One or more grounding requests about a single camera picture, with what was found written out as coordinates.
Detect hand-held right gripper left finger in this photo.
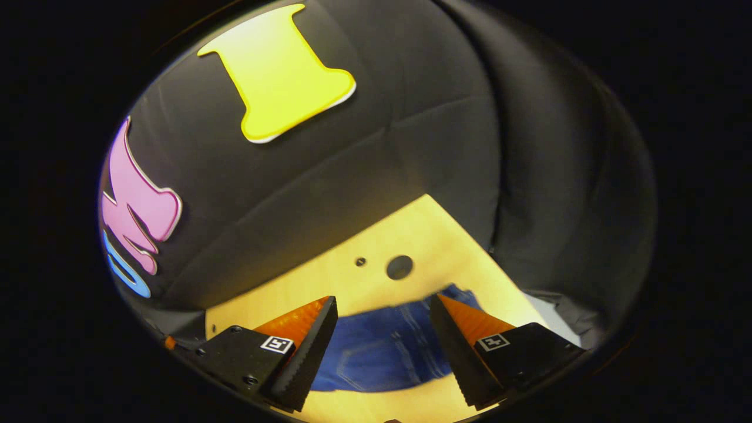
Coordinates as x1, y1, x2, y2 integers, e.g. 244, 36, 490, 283
194, 296, 340, 412

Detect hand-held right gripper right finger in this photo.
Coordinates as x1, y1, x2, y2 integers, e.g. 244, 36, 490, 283
429, 293, 588, 411

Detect blue denim jeans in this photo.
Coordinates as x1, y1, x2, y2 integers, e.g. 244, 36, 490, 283
310, 284, 489, 394

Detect black backdrop cloth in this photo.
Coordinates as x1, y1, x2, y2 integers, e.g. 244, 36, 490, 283
99, 0, 657, 353

